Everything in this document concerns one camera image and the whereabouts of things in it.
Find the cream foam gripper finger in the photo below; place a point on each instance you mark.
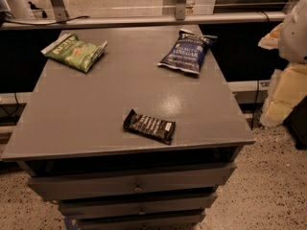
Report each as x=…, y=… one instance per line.
x=286, y=90

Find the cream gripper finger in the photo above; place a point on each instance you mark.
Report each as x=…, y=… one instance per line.
x=270, y=40

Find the blue chip bag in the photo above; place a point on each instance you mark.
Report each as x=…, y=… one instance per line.
x=188, y=53

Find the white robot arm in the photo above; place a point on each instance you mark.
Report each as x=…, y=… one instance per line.
x=292, y=44

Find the green jalapeno chip bag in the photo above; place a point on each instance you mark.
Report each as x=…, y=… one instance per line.
x=71, y=51

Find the lower grey ledge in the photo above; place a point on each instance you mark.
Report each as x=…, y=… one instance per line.
x=249, y=92

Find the top grey drawer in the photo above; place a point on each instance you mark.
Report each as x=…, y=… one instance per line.
x=131, y=182

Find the grey drawer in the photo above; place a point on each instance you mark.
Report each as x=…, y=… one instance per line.
x=131, y=182
x=142, y=222
x=137, y=205

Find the dark brown candy bar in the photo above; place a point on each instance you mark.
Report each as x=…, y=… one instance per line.
x=154, y=128

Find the middle grey drawer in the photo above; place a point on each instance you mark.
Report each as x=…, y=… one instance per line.
x=137, y=205

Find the bottom grey drawer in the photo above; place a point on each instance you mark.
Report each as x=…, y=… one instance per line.
x=142, y=222

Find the grey drawer cabinet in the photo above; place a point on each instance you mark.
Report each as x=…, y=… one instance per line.
x=130, y=145

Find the white pipe column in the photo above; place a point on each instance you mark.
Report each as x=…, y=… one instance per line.
x=20, y=9

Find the grey metal rail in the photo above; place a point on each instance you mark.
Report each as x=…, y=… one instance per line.
x=83, y=22

